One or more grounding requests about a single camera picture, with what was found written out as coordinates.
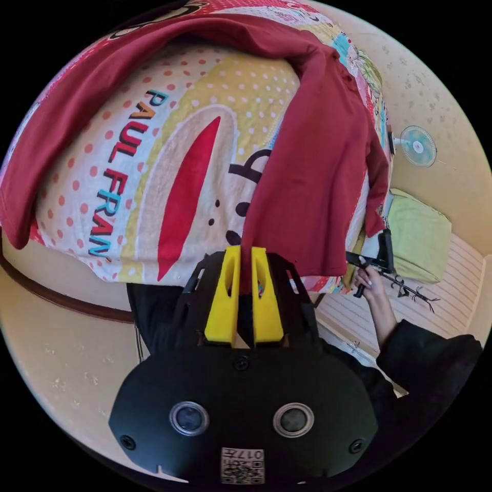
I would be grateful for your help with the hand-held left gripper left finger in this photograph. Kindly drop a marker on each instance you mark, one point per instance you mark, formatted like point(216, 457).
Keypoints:
point(222, 307)

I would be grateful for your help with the person's body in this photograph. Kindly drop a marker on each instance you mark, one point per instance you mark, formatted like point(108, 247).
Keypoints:
point(423, 365)

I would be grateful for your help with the white and teal fan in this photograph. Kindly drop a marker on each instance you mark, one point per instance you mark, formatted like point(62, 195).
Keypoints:
point(417, 146)

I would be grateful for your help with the person's right forearm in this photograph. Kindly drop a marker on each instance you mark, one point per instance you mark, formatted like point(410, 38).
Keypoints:
point(384, 323)

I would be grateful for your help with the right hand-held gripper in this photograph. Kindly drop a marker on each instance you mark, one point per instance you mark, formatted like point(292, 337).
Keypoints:
point(361, 261)

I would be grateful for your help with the person's right hand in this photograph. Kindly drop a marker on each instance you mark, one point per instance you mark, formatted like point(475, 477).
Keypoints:
point(371, 286)

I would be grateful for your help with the light green pillow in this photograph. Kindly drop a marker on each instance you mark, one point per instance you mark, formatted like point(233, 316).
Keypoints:
point(419, 238)

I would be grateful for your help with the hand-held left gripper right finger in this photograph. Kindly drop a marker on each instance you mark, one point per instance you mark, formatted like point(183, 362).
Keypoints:
point(267, 311)

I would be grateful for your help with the bed with printed cartoon quilt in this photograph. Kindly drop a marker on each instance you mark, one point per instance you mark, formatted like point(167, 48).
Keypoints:
point(153, 173)

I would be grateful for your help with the maroon long sleeve shirt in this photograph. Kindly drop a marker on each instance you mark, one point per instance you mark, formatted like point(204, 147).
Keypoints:
point(315, 192)

